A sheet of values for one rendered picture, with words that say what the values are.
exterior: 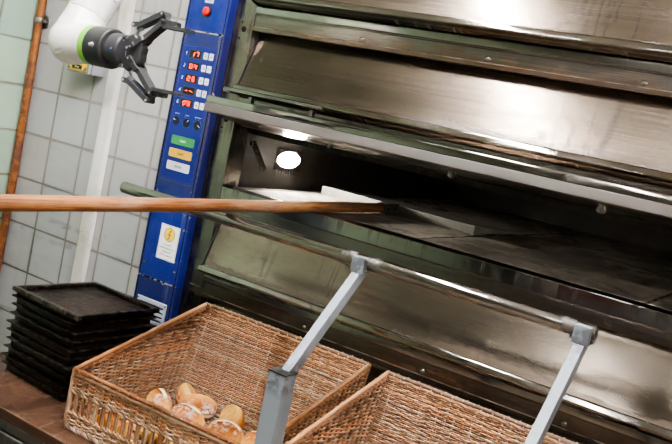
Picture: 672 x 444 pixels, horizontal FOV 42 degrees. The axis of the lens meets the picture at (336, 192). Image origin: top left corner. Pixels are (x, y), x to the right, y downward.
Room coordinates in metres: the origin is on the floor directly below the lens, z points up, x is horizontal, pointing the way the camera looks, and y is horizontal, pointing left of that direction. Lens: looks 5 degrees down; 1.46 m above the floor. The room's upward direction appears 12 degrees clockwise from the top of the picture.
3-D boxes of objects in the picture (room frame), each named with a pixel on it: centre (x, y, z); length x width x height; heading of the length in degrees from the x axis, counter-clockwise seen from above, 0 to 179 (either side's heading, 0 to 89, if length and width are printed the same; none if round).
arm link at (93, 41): (2.00, 0.58, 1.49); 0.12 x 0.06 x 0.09; 149
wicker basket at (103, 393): (2.09, 0.18, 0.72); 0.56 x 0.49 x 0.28; 60
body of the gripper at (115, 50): (1.96, 0.52, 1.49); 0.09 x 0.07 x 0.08; 59
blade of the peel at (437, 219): (2.87, -0.28, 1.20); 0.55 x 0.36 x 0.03; 59
